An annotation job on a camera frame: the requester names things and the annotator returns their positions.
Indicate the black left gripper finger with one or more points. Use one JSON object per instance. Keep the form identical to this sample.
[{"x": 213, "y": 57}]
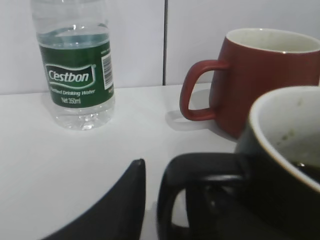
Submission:
[{"x": 118, "y": 215}]

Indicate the red ceramic mug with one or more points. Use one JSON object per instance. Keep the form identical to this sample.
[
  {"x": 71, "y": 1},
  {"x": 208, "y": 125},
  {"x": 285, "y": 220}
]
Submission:
[{"x": 251, "y": 62}]

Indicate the black ceramic mug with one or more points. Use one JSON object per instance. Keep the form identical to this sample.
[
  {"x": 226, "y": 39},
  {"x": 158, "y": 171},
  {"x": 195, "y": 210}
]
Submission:
[{"x": 267, "y": 189}]

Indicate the clear water bottle green label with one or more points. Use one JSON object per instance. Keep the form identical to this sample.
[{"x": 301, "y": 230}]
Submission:
[{"x": 74, "y": 43}]

